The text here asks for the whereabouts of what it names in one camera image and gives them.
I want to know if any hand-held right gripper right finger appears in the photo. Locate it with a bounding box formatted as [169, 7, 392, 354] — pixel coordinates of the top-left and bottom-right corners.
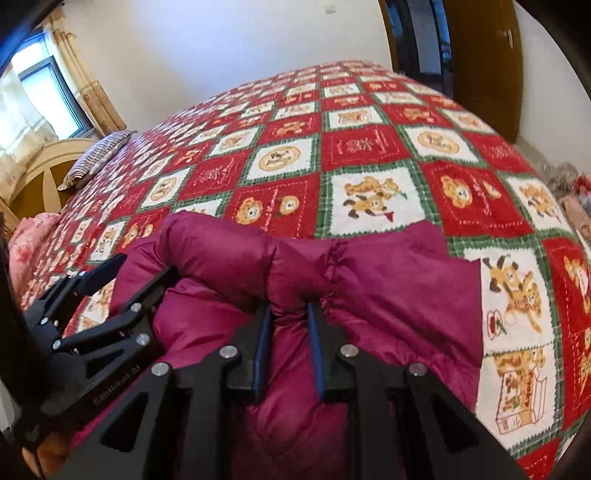
[307, 302, 529, 480]

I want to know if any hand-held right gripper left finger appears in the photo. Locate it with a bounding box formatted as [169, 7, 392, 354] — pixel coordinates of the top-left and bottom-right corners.
[46, 302, 273, 480]

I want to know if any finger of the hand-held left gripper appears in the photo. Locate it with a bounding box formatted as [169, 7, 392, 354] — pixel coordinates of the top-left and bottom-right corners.
[21, 253, 129, 330]
[51, 267, 181, 354]

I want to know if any magenta down jacket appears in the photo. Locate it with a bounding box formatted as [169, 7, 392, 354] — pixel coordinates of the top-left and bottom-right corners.
[69, 211, 483, 480]

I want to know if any pile of clothes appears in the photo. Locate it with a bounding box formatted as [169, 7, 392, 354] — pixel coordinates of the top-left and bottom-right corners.
[540, 161, 591, 241]

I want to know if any person's left hand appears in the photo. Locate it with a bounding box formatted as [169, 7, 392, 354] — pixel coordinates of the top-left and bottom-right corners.
[21, 429, 77, 478]

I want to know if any pink floral pillow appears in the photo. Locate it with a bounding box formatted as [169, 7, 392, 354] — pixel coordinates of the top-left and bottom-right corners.
[8, 212, 63, 301]

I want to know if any striped pillow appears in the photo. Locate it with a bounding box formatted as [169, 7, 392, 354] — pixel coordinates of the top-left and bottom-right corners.
[58, 129, 138, 191]

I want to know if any beige wooden headboard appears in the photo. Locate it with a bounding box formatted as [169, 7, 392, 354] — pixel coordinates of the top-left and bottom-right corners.
[0, 137, 95, 232]

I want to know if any beige patterned curtain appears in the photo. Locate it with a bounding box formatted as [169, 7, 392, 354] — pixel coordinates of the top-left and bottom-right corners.
[44, 9, 127, 139]

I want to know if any window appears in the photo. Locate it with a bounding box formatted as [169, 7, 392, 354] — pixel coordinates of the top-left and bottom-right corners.
[9, 30, 90, 139]

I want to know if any red checkered printed quilt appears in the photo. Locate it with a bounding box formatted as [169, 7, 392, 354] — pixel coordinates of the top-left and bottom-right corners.
[18, 60, 591, 472]

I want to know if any brown wooden door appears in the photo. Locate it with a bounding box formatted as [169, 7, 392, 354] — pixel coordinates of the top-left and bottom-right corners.
[443, 0, 525, 144]

